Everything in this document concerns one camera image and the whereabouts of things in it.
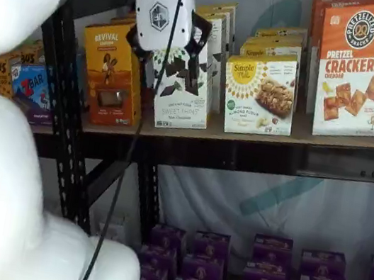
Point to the long wooden shelf board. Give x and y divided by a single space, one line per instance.
299 135

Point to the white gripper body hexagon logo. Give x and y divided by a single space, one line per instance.
164 17

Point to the white tarp backdrop teal logo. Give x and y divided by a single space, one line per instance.
339 216

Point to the black metal shelf rack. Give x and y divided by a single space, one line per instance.
348 163

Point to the plain orange snack box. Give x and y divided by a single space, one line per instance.
122 22

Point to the white Sweet Thins box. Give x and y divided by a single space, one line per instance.
180 114

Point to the orange Pretzel Crackers box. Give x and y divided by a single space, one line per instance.
310 60
349 102

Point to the orange Revival snack box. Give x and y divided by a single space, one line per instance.
112 73

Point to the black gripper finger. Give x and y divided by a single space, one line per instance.
137 40
199 30

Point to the short wooden shelf board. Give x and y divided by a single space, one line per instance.
42 128

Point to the white yellow almond bars box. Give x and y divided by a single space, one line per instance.
277 51
247 121
284 32

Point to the white Simple Mills thins box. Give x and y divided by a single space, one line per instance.
215 80
221 9

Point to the blue ZBar box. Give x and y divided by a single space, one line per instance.
33 92

